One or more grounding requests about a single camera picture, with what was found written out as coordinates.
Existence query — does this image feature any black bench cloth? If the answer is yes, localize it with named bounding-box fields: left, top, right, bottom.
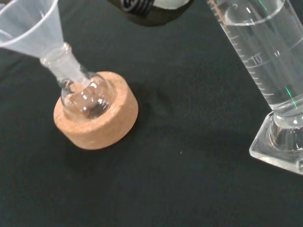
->
left=0, top=0, right=303, bottom=227

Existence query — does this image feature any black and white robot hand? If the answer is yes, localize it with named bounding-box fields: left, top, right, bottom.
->
left=107, top=0, right=195, bottom=27

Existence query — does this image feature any clear glass round-bottom flask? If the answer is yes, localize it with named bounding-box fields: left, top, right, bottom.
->
left=39, top=42, right=115, bottom=120

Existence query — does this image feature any brown cork ring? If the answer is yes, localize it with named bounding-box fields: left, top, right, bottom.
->
left=53, top=70, right=139, bottom=150

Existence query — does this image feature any clear plastic funnel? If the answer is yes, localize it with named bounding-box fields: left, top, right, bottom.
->
left=0, top=0, right=90, bottom=86

